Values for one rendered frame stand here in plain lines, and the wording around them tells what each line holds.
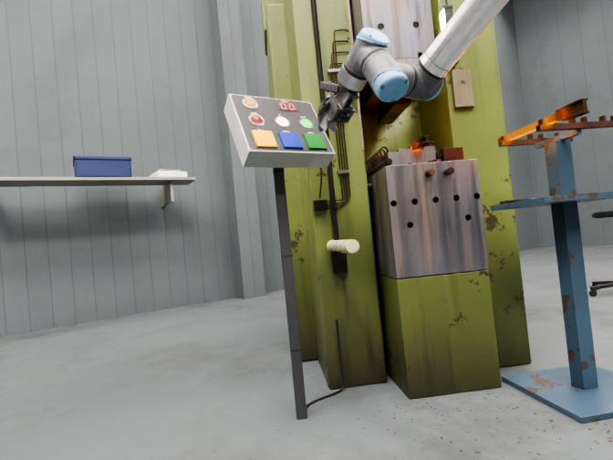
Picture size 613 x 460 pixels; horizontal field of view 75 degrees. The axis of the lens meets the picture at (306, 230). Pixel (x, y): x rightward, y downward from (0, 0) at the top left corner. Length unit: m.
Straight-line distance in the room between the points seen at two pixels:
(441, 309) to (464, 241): 0.29
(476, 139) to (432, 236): 0.57
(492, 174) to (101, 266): 4.12
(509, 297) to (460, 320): 0.39
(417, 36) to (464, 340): 1.25
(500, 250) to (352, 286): 0.70
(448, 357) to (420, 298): 0.25
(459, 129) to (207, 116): 4.03
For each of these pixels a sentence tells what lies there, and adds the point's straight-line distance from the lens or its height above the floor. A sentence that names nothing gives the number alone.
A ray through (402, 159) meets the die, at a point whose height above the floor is 0.95.
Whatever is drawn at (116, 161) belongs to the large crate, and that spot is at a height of 1.63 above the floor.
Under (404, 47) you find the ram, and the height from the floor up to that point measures 1.41.
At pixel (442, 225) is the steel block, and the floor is 0.66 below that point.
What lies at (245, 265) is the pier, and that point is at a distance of 5.06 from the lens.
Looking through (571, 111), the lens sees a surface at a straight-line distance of 1.56.
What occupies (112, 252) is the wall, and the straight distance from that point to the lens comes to 4.99.
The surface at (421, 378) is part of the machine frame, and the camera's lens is 1.71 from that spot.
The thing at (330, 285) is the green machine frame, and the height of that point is 0.45.
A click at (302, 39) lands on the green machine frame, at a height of 1.54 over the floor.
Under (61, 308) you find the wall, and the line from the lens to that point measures 4.99.
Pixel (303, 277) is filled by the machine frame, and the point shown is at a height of 0.46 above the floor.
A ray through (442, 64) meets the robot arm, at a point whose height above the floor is 1.09.
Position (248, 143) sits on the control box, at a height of 0.99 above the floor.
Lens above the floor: 0.65
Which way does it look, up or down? 2 degrees up
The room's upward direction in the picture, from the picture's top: 6 degrees counter-clockwise
